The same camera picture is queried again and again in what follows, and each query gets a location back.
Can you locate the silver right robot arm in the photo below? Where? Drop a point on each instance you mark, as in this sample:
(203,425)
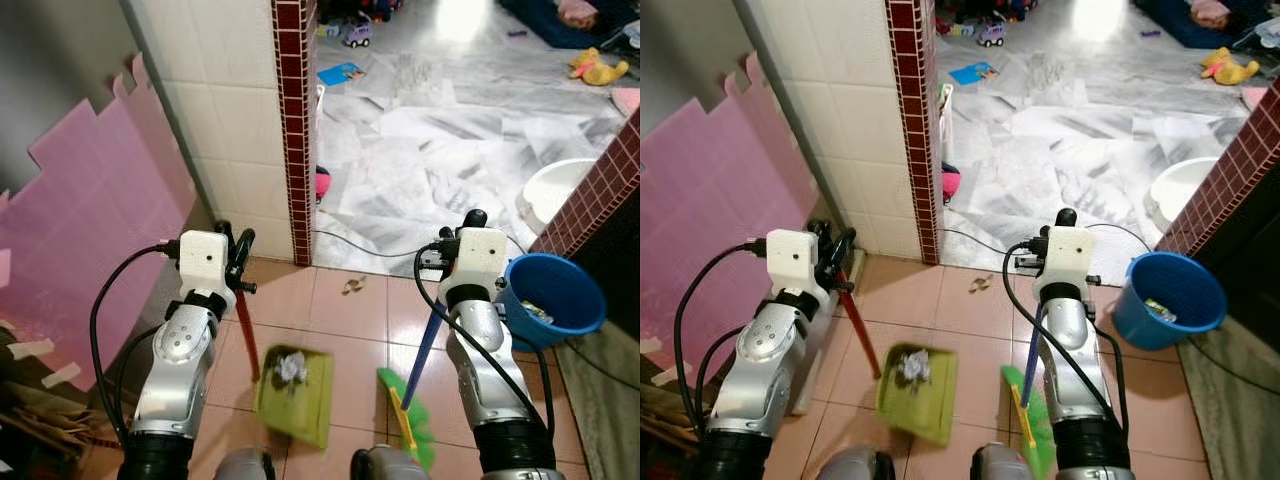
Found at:
(490,370)
(1075,360)

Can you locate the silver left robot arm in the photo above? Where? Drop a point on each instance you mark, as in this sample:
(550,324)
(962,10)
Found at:
(765,360)
(175,370)

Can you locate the grey floor rug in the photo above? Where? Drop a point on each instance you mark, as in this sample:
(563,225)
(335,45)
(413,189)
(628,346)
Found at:
(1235,420)
(600,410)

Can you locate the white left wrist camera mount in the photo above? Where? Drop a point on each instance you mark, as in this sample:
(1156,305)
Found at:
(203,262)
(790,260)

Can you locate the crumpled white paper scrap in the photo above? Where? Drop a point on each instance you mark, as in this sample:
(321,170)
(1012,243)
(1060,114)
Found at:
(291,368)
(913,368)

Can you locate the blue plastic bucket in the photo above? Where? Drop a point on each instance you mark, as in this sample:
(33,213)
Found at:
(575,330)
(1195,330)

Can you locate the small toy car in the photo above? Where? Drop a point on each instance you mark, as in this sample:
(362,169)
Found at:
(991,35)
(357,35)

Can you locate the pink and black round object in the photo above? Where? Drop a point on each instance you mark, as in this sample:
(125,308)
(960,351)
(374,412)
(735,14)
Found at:
(950,184)
(323,185)

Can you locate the grey left robot leg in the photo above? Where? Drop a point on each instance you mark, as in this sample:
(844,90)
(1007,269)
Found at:
(245,466)
(855,465)

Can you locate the pink foam board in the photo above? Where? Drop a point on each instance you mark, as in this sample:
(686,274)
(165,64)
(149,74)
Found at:
(710,220)
(90,230)

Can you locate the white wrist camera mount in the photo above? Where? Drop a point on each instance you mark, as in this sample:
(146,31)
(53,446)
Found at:
(203,262)
(1065,255)
(478,258)
(790,260)

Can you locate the dark blue floor mat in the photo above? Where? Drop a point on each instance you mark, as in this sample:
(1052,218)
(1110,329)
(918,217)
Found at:
(1170,25)
(540,25)

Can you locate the blue picture book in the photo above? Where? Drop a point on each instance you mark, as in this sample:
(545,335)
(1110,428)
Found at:
(973,73)
(341,74)

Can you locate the pink cloth piece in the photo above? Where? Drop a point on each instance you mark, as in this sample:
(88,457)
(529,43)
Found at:
(1256,97)
(627,99)

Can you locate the pink cushion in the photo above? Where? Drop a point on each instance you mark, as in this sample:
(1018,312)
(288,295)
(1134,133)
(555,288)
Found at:
(1210,12)
(578,12)

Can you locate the yellow plush toy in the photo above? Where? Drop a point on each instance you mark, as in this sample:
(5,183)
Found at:
(597,68)
(1230,68)

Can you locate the white plastic basin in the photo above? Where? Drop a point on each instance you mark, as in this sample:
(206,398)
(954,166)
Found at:
(545,195)
(1175,190)

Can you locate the white plastic furniture edge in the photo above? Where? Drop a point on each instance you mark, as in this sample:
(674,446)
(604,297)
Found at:
(945,120)
(321,120)

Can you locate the grey right robot leg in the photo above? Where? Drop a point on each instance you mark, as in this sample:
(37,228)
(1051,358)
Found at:
(1000,465)
(385,465)

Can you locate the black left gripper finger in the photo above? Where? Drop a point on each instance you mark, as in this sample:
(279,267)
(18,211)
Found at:
(246,255)
(846,255)

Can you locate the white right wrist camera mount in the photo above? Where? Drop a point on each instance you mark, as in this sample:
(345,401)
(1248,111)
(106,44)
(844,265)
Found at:
(478,258)
(1065,255)

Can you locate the rubbish in blue bucket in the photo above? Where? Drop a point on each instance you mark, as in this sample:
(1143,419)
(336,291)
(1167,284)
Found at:
(537,309)
(1162,308)

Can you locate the grey robot leg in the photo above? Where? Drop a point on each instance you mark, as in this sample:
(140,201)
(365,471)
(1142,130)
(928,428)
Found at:
(245,466)
(385,465)
(1000,465)
(855,465)

